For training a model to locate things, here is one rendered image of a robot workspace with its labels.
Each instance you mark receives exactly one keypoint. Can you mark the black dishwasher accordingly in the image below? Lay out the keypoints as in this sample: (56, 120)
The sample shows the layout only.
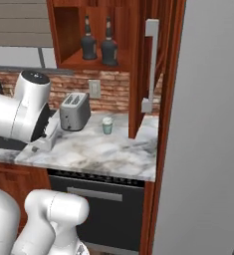
(115, 219)

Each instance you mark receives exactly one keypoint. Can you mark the grey window blind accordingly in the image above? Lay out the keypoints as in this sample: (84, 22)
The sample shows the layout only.
(19, 23)

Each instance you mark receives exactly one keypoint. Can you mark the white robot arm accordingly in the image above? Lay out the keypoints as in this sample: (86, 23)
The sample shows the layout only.
(15, 113)

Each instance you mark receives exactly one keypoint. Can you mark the silver toaster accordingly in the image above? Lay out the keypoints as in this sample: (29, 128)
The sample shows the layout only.
(74, 113)

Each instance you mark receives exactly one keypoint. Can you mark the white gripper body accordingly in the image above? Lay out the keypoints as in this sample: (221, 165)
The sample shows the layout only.
(49, 137)

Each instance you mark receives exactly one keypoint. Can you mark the wooden base cabinet door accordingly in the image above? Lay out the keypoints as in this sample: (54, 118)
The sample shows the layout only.
(19, 181)

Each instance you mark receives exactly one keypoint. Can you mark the dark bottle with tan label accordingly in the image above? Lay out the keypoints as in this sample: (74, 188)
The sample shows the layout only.
(109, 48)
(88, 45)

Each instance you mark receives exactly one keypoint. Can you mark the wooden wall cabinet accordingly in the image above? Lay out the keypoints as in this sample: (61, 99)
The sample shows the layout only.
(68, 33)

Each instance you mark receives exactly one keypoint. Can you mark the grey wall outlet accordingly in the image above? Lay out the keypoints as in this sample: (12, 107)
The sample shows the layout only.
(94, 88)

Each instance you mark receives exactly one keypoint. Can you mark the green cup with white lid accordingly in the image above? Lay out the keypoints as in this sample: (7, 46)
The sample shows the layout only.
(107, 126)

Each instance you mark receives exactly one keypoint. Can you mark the grey fridge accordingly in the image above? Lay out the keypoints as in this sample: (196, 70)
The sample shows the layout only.
(208, 126)

